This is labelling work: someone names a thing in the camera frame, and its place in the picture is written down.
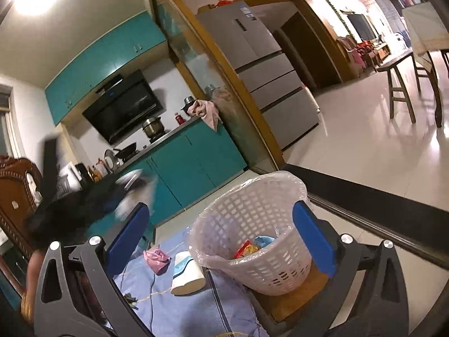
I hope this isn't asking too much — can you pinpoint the white plastic trash basket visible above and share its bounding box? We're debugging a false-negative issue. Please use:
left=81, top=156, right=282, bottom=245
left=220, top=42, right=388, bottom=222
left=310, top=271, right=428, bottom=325
left=186, top=171, right=311, bottom=296

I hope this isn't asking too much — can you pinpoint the teal kitchen cabinet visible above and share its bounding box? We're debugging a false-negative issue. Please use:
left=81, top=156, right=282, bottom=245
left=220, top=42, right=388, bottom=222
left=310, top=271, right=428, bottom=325
left=84, top=117, right=248, bottom=239

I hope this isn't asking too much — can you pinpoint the pink crumpled mask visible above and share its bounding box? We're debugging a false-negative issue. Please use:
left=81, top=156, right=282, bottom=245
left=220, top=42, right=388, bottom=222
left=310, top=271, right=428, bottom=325
left=143, top=247, right=171, bottom=275

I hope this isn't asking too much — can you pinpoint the carved wooden chair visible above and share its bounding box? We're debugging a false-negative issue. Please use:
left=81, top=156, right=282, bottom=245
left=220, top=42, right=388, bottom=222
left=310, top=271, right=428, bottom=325
left=1, top=154, right=42, bottom=298

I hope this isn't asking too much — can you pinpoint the light blue face mask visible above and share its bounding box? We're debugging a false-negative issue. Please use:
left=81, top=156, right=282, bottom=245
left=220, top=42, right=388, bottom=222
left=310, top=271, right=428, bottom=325
left=252, top=235, right=275, bottom=250

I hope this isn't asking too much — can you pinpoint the red snack wrapper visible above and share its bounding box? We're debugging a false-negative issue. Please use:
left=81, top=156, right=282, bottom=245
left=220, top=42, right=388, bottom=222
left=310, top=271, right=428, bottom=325
left=234, top=240, right=259, bottom=259

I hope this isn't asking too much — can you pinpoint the white blue paper cup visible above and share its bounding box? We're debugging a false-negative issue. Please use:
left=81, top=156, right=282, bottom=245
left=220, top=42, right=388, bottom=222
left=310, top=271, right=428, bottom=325
left=171, top=251, right=206, bottom=296

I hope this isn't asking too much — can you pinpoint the black wok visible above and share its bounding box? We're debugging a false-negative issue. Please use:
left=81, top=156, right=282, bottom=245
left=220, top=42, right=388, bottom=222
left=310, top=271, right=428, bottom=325
left=114, top=142, right=137, bottom=160

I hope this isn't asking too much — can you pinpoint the black range hood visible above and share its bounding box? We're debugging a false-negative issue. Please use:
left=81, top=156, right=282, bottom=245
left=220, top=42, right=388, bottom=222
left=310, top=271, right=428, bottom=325
left=82, top=70, right=163, bottom=145

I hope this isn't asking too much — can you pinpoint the steel cooking pot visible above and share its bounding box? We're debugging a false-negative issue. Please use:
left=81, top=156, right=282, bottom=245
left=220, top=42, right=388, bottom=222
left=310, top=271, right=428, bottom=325
left=141, top=117, right=165, bottom=141

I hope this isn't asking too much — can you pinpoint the red bottle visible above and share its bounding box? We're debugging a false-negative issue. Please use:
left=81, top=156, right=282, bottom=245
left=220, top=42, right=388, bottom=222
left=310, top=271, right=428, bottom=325
left=175, top=113, right=186, bottom=126

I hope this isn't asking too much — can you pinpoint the pink hanging towel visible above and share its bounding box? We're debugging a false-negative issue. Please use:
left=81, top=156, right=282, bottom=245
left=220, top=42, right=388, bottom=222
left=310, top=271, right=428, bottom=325
left=187, top=100, right=221, bottom=132

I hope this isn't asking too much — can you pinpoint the silver refrigerator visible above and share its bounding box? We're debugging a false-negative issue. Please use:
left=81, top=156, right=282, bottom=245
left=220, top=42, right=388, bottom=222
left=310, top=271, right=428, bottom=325
left=196, top=2, right=319, bottom=149

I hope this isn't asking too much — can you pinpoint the wooden stool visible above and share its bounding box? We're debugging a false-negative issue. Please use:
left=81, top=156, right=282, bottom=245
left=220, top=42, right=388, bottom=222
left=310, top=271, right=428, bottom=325
left=377, top=48, right=429, bottom=124

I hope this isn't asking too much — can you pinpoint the teal upper cabinet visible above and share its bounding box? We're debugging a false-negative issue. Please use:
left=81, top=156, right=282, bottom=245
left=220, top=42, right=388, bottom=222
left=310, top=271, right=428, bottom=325
left=45, top=12, right=166, bottom=125

